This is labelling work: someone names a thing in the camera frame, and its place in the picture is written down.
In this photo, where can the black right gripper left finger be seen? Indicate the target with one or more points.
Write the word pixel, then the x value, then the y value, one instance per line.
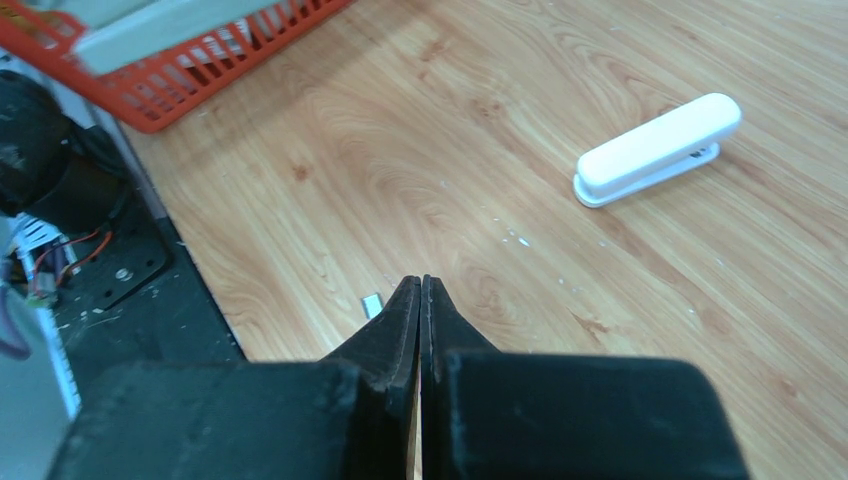
pixel 349 415

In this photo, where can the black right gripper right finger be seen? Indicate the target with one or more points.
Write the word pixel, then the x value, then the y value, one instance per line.
pixel 490 414

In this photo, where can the small staple strip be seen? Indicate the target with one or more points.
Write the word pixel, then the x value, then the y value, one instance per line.
pixel 372 305

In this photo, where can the white stapler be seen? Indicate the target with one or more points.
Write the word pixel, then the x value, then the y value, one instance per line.
pixel 663 148

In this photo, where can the red plastic basket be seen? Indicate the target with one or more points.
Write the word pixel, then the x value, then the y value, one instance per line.
pixel 148 63

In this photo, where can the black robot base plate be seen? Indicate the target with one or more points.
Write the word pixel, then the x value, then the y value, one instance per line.
pixel 140 299

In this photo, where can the white slotted cable duct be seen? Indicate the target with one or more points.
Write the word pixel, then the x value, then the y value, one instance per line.
pixel 29 233

